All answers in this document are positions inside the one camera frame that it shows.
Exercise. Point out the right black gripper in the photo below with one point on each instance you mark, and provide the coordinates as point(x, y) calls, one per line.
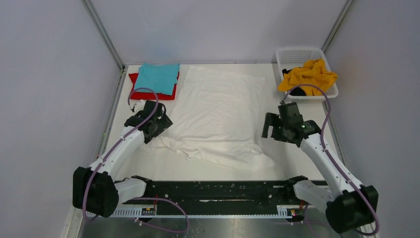
point(275, 126)

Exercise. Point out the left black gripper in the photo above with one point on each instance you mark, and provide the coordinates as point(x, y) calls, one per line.
point(164, 123)

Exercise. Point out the white t-shirt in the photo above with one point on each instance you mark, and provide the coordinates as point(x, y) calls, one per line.
point(215, 119)

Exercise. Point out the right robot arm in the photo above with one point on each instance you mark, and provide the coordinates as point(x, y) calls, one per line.
point(347, 204)

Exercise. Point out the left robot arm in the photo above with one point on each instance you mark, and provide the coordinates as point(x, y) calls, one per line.
point(95, 188)

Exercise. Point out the folded red t-shirt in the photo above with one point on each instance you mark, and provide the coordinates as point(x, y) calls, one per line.
point(148, 95)

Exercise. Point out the black garment in basket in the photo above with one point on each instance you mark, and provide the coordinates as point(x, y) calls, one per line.
point(297, 91)

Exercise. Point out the folded teal t-shirt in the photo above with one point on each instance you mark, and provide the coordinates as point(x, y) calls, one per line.
point(161, 78)

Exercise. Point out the yellow t-shirt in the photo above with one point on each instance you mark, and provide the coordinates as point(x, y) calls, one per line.
point(313, 73)

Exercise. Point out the white plastic basket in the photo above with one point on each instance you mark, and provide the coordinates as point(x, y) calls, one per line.
point(291, 57)

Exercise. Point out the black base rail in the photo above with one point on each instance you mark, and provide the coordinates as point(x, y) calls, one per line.
point(220, 197)

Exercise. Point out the white slotted cable duct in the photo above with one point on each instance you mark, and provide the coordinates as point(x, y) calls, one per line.
point(148, 212)

